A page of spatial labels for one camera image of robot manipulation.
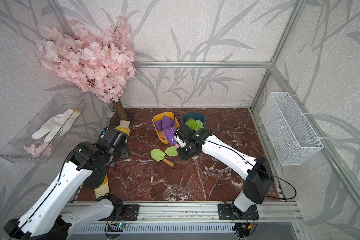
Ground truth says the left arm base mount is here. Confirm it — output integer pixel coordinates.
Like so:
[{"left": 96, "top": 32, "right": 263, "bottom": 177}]
[{"left": 97, "top": 193, "right": 140, "bottom": 222}]

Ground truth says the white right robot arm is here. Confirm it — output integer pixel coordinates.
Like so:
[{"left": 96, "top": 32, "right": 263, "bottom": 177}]
[{"left": 174, "top": 124, "right": 274, "bottom": 214}]

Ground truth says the yellow storage box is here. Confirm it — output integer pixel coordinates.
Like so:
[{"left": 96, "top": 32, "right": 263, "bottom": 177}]
[{"left": 152, "top": 112, "right": 180, "bottom": 144}]

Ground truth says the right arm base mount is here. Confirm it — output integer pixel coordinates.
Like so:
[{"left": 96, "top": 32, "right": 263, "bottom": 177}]
[{"left": 218, "top": 202, "right": 259, "bottom": 221}]

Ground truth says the yellow rubber glove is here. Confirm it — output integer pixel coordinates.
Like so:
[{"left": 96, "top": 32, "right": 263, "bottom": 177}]
[{"left": 115, "top": 120, "right": 131, "bottom": 136}]

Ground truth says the green shovel wooden handle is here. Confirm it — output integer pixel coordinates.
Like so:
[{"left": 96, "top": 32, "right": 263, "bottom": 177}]
[
  {"left": 165, "top": 146, "right": 179, "bottom": 157},
  {"left": 151, "top": 149, "right": 175, "bottom": 168},
  {"left": 196, "top": 120, "right": 204, "bottom": 131}
]

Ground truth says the pink cherry blossom tree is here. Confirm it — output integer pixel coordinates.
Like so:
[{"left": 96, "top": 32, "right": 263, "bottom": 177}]
[{"left": 36, "top": 16, "right": 136, "bottom": 120}]

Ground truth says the pink blossom sprig on shelf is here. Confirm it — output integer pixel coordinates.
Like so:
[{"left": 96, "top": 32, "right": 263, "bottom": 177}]
[{"left": 24, "top": 142, "right": 53, "bottom": 158}]

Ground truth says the white wire mesh basket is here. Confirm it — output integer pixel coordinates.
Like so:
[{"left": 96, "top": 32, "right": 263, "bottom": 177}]
[{"left": 260, "top": 92, "right": 324, "bottom": 166}]

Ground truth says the white cotton glove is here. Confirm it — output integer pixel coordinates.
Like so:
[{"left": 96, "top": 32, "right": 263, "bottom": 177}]
[{"left": 32, "top": 109, "right": 81, "bottom": 143}]

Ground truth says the aluminium front rail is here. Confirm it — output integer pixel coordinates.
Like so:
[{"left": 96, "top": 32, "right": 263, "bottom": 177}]
[{"left": 124, "top": 201, "right": 303, "bottom": 224}]

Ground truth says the purple square shovel pink handle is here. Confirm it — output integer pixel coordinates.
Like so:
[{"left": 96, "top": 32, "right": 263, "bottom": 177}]
[{"left": 164, "top": 127, "right": 180, "bottom": 148}]

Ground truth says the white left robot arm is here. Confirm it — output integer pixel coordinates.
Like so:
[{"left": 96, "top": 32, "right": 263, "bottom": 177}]
[{"left": 4, "top": 128, "right": 129, "bottom": 240}]

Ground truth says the green trowel yellow handle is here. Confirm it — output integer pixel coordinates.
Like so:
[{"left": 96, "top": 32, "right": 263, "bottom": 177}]
[{"left": 186, "top": 118, "right": 200, "bottom": 131}]

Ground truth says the black and yellow glove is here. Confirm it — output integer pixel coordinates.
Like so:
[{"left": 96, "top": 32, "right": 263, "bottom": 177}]
[{"left": 84, "top": 169, "right": 110, "bottom": 200}]

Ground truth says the dark teal storage box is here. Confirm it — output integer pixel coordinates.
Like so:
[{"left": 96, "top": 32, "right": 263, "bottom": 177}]
[{"left": 182, "top": 113, "right": 207, "bottom": 129}]

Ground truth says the clear acrylic wall shelf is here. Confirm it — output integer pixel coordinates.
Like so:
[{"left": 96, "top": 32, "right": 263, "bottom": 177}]
[{"left": 0, "top": 94, "right": 87, "bottom": 164}]

